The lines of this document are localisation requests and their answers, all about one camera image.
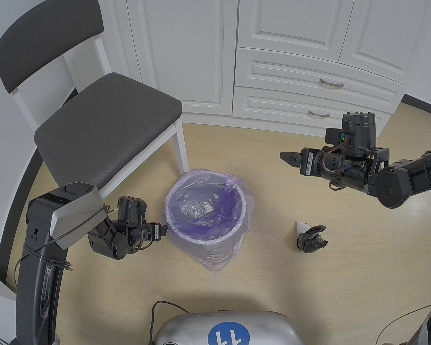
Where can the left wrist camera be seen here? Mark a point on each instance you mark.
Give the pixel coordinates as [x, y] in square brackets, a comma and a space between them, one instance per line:
[143, 208]

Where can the white wardrobe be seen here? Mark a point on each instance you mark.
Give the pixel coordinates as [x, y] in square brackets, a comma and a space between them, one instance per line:
[291, 13]

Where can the white trash bin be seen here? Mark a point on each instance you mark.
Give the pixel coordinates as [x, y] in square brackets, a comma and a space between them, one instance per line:
[172, 225]

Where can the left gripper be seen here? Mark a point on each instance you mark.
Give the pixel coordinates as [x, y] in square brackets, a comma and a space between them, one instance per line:
[151, 233]

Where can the black plastic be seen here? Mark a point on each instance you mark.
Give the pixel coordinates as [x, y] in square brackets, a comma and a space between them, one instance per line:
[310, 241]

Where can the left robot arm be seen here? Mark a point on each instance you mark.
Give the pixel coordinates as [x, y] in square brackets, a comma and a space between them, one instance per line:
[75, 210]

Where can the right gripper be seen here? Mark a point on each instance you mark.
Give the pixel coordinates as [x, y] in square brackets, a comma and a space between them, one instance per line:
[330, 164]

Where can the purple plastic bag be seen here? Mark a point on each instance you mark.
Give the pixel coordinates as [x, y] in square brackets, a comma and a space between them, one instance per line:
[215, 253]

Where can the white chair grey cushions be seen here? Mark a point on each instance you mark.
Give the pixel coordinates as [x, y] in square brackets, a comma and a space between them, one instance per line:
[46, 31]

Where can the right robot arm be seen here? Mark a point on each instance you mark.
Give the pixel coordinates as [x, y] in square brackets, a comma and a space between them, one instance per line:
[395, 185]

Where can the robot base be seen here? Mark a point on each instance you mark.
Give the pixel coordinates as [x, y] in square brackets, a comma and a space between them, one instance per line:
[186, 331]

